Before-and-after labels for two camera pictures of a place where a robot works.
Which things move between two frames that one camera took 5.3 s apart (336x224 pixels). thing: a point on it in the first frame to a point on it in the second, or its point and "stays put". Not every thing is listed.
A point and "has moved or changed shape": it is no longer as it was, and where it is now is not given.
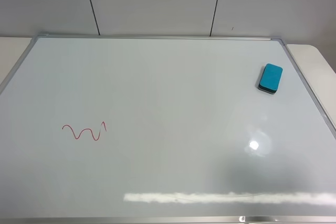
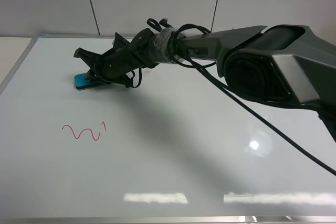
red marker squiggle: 92,132 stays put
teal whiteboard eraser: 271,78 has moved or changed shape
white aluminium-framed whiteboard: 163,129 stays put
